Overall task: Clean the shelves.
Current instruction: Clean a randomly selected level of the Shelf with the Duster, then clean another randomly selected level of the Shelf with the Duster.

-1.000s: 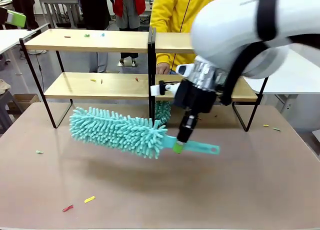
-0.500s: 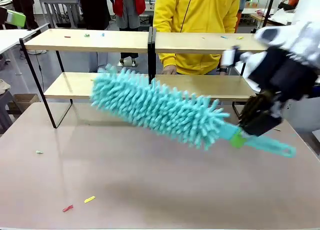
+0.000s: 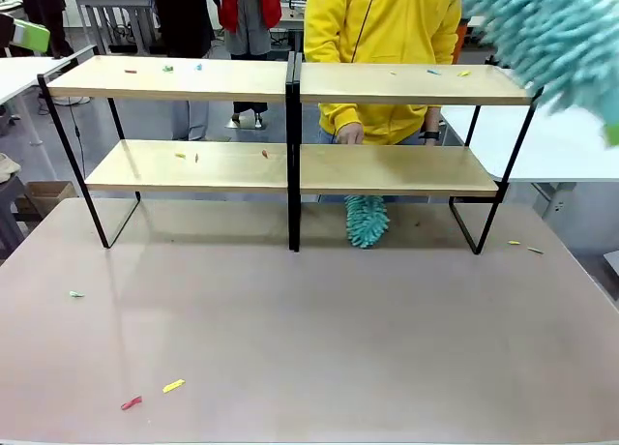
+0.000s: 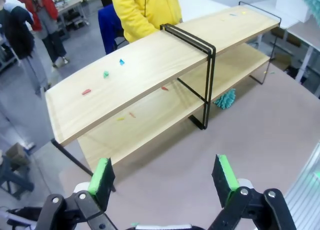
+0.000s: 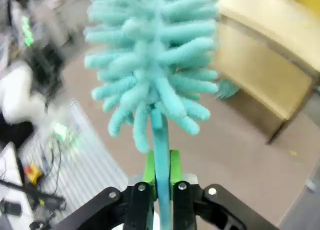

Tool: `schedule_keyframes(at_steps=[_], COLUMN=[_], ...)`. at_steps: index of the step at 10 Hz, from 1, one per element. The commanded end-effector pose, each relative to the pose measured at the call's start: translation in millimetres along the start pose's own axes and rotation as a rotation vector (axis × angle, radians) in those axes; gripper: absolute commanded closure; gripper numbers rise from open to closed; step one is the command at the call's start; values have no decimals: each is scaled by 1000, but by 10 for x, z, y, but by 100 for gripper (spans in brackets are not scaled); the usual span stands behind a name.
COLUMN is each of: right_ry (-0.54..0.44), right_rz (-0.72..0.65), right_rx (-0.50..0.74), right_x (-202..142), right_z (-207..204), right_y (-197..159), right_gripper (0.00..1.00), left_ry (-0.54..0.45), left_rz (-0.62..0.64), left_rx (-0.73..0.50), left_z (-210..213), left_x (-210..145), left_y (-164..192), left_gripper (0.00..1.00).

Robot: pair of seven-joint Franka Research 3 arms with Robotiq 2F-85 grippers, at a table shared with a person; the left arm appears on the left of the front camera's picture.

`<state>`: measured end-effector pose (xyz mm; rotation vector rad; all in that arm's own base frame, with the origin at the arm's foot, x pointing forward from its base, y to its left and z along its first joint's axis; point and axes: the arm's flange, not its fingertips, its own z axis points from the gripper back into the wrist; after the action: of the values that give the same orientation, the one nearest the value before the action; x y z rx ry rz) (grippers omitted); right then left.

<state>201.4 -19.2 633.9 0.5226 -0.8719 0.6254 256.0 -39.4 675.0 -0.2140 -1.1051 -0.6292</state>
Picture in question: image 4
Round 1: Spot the blue grey stool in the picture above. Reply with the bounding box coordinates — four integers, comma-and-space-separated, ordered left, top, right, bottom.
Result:
0, 154, 35, 201

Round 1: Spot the white side table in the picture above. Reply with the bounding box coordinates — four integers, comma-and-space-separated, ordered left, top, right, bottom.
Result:
284, 21, 320, 84

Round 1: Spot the cardboard box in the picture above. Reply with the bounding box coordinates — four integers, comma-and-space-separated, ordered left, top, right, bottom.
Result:
5, 142, 29, 166

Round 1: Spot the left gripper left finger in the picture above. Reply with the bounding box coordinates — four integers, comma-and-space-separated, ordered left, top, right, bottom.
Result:
36, 157, 118, 230

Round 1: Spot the person in yellow hoodie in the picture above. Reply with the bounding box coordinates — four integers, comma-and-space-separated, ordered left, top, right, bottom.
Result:
109, 0, 183, 44

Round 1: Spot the person in dark jacket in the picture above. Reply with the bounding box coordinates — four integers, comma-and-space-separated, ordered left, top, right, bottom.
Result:
0, 4, 49, 99

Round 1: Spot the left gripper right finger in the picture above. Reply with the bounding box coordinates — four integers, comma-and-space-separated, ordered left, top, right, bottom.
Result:
207, 154, 297, 230

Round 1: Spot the blue chair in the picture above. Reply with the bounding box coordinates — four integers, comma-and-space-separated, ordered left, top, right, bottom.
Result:
97, 3, 127, 55

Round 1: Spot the person in red jacket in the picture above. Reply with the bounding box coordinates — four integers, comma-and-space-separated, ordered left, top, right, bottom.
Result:
13, 0, 68, 67

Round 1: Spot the teal fluffy duster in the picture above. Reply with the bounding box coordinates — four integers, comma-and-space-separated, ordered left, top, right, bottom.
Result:
296, 0, 320, 17
213, 88, 237, 111

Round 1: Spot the grey background desk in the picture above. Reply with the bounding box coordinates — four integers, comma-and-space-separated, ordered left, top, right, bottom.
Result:
54, 0, 89, 41

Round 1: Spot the wooden shelf black frame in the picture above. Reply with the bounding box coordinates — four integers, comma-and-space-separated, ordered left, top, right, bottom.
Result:
159, 1, 283, 131
44, 23, 214, 193

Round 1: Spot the white panel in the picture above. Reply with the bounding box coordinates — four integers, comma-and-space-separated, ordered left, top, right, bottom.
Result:
194, 0, 311, 24

